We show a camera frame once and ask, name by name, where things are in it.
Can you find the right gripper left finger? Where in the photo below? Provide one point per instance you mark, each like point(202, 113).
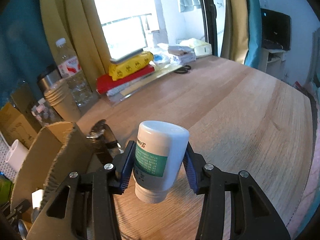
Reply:
point(82, 206)

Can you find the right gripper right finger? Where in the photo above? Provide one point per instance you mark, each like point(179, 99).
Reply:
point(252, 214)

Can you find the cardboard box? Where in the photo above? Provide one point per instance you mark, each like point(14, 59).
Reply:
point(58, 149)

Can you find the white pill bottle teal label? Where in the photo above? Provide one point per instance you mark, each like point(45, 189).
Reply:
point(160, 148)

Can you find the green snack bag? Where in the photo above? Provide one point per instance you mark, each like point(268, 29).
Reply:
point(5, 189)

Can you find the white desk lamp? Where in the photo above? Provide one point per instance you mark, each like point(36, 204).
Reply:
point(15, 155)

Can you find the white woven plastic basket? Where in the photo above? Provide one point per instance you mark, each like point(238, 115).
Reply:
point(5, 168)

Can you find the patterned glass jar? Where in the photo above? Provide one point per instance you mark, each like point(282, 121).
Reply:
point(44, 113)

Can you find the brown lamp carton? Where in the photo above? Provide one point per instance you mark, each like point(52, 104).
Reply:
point(17, 121)

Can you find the stack of paper cups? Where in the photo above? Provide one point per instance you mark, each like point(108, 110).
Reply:
point(60, 98)

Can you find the red book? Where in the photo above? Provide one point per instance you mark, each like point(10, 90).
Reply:
point(105, 82)

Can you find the stainless steel thermos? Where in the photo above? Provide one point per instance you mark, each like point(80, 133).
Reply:
point(48, 78)

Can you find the clear water bottle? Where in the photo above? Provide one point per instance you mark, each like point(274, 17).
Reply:
point(69, 67)

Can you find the yellow tissue pack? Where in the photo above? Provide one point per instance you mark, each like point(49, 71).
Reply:
point(130, 66)

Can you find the white tv stand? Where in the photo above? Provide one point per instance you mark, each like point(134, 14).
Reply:
point(271, 58)

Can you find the white power bank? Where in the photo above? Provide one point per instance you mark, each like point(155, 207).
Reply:
point(126, 57)

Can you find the black scissors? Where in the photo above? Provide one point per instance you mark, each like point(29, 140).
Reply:
point(183, 70)

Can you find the black monitor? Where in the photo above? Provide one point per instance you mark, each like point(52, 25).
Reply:
point(276, 30)

